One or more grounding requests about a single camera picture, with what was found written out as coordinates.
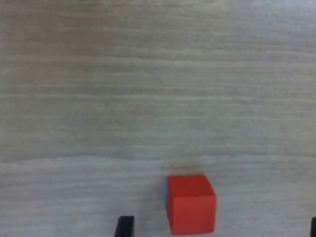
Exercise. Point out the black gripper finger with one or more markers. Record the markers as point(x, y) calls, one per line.
point(313, 228)
point(124, 227)

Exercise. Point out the red cube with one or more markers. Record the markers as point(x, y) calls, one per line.
point(192, 212)

